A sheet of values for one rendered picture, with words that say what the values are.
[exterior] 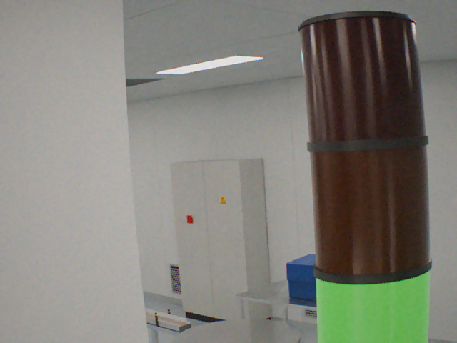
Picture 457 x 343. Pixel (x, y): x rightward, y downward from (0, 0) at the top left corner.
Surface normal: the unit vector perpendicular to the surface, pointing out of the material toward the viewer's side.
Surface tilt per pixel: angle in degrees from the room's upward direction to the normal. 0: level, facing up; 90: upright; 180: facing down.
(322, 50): 90
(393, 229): 90
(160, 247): 90
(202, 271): 90
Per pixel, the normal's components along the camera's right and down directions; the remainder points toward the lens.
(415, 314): 0.53, 0.00
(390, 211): 0.09, 0.04
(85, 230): 0.71, -0.01
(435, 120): -0.70, 0.09
